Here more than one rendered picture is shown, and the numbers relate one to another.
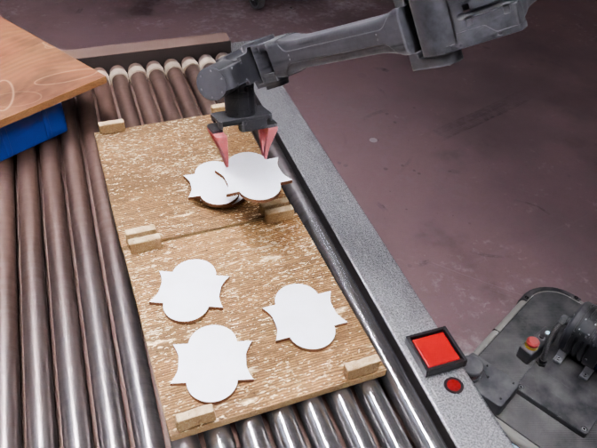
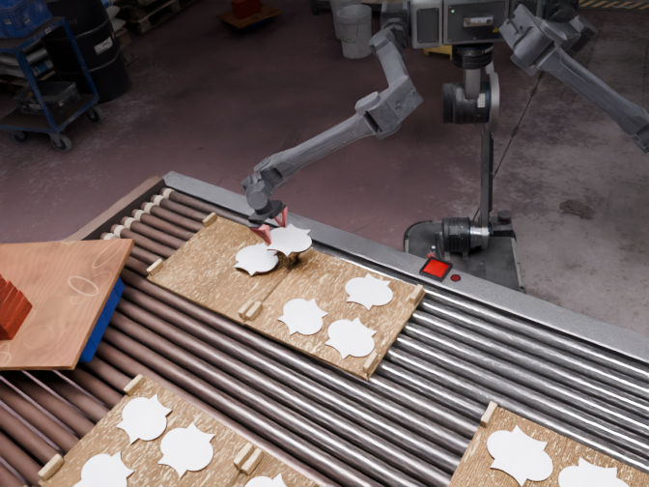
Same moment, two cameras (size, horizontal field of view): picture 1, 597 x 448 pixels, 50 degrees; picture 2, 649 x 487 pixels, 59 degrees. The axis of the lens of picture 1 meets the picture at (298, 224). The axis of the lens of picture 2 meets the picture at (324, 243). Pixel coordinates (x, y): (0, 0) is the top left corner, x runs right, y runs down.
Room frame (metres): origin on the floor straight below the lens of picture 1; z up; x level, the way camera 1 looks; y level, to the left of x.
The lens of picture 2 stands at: (-0.26, 0.63, 2.19)
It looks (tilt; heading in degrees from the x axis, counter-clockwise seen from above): 41 degrees down; 332
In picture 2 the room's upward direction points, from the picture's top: 10 degrees counter-clockwise
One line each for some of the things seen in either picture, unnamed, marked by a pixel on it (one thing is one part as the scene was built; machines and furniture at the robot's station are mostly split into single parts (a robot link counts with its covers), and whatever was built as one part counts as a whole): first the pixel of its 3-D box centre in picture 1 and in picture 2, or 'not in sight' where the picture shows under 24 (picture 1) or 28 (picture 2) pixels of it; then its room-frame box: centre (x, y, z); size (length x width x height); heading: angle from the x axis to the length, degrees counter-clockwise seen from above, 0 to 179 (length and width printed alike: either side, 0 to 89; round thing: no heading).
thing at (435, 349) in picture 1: (435, 351); (436, 269); (0.68, -0.24, 0.92); 0.06 x 0.06 x 0.01; 21
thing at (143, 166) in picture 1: (187, 172); (228, 265); (1.13, 0.25, 0.93); 0.41 x 0.35 x 0.02; 22
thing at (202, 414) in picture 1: (195, 417); (370, 362); (0.52, 0.14, 0.95); 0.06 x 0.02 x 0.03; 113
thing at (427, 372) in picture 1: (435, 350); (436, 269); (0.68, -0.24, 0.92); 0.08 x 0.08 x 0.02; 21
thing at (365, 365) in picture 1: (362, 366); (416, 294); (0.62, -0.11, 0.95); 0.06 x 0.02 x 0.03; 113
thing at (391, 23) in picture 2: not in sight; (394, 34); (1.14, -0.49, 1.45); 0.09 x 0.08 x 0.12; 48
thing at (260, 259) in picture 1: (243, 308); (335, 307); (0.75, 0.09, 0.93); 0.41 x 0.35 x 0.02; 23
